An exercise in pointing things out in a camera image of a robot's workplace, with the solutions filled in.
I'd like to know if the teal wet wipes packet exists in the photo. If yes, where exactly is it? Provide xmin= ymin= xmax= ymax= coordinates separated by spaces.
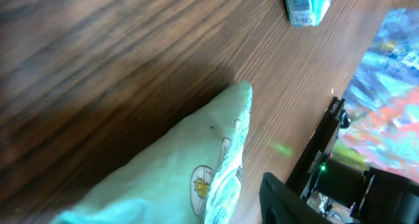
xmin=54 ymin=81 xmax=253 ymax=223

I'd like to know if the teal white tissue pack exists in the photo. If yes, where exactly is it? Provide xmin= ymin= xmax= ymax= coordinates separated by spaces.
xmin=285 ymin=0 xmax=332 ymax=27

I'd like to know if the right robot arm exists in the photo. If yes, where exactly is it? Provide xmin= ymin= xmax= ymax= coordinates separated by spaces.
xmin=259 ymin=160 xmax=418 ymax=223

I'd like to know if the colourful patterned floor mat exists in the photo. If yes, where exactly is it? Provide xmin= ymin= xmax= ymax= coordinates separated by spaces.
xmin=333 ymin=9 xmax=418 ymax=181

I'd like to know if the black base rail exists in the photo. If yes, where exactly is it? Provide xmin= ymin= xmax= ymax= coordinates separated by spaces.
xmin=285 ymin=97 xmax=350 ymax=201

